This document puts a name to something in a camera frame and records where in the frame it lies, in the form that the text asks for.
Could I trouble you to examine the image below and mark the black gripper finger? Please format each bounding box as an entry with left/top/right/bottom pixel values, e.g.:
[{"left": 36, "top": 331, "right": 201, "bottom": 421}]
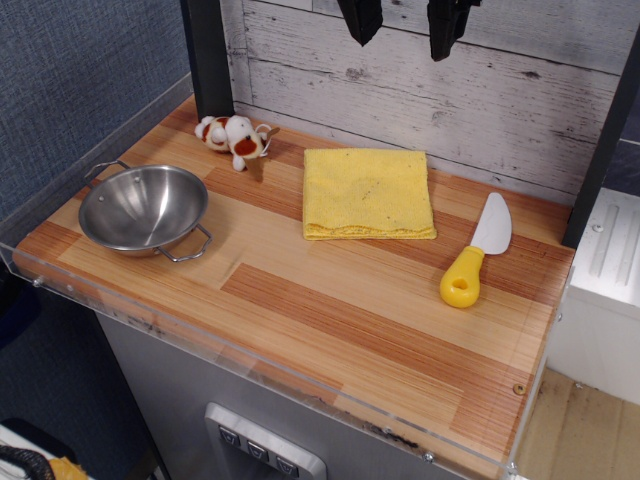
[
  {"left": 338, "top": 0, "right": 383, "bottom": 46},
  {"left": 427, "top": 0, "right": 481, "bottom": 62}
]

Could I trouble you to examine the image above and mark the white and brown plush toy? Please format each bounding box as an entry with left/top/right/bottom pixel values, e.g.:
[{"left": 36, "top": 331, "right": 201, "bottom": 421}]
[{"left": 194, "top": 115, "right": 280, "bottom": 182}]

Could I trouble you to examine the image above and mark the folded yellow cloth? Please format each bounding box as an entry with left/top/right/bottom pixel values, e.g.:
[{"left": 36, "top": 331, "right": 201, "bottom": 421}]
[{"left": 302, "top": 148, "right": 437, "bottom": 240}]

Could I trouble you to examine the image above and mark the white side shelf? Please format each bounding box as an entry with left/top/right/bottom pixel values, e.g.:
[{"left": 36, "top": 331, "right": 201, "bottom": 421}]
[{"left": 547, "top": 188, "right": 639, "bottom": 404}]

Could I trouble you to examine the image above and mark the silver toy kitchen cabinet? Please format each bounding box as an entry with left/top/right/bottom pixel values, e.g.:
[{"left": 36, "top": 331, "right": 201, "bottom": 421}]
[{"left": 97, "top": 312, "right": 466, "bottom": 480}]

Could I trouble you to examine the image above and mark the silver button control panel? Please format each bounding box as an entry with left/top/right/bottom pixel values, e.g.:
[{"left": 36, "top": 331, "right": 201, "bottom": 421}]
[{"left": 205, "top": 402, "right": 327, "bottom": 480}]

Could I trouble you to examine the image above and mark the black vertical post left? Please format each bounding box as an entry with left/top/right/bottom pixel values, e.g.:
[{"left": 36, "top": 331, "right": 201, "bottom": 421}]
[{"left": 180, "top": 0, "right": 234, "bottom": 119}]

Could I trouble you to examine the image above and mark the black vertical post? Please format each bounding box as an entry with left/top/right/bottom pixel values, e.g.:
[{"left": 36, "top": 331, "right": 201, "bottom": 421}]
[
  {"left": 180, "top": 0, "right": 234, "bottom": 119},
  {"left": 562, "top": 1, "right": 639, "bottom": 248}
]

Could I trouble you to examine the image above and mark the black vertical post right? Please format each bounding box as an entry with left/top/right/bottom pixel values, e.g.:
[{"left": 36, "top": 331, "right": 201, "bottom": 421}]
[{"left": 562, "top": 1, "right": 639, "bottom": 248}]

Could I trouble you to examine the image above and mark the yellow handled white knife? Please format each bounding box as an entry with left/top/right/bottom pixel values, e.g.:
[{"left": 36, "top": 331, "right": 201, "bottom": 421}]
[{"left": 439, "top": 192, "right": 512, "bottom": 308}]

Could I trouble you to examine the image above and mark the stainless steel bowl with handles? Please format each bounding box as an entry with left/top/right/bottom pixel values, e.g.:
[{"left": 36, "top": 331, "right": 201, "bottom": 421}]
[{"left": 78, "top": 159, "right": 213, "bottom": 263}]

